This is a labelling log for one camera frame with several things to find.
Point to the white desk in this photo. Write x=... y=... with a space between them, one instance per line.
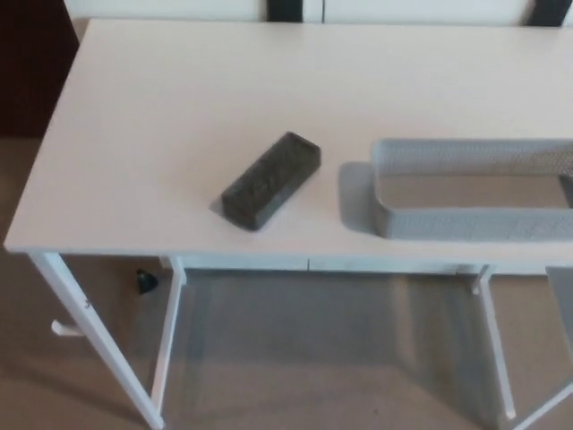
x=201 y=89

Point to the white desk hook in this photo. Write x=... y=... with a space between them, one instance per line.
x=66 y=328

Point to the dark grey block eraser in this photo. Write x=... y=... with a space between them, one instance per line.
x=271 y=183

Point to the black floor doorstop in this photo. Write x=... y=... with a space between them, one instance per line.
x=147 y=283

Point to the white cabinet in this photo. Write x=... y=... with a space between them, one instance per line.
x=179 y=9

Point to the grey perforated container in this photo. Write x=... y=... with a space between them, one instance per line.
x=447 y=226

